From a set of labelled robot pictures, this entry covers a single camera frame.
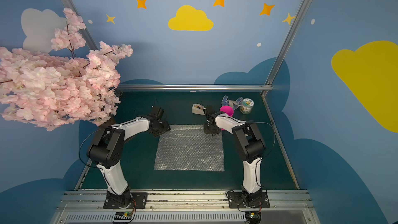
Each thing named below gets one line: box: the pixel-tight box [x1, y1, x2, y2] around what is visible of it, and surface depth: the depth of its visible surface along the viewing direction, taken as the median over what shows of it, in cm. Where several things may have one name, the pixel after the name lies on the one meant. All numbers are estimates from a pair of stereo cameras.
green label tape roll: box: [239, 98, 255, 115], surface depth 109 cm
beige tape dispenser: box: [191, 103, 207, 116], surface depth 110 cm
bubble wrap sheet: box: [153, 124, 225, 172], surface depth 92 cm
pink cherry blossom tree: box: [0, 7, 134, 132], surface depth 59 cm
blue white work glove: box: [221, 95, 244, 110], surface depth 117 cm
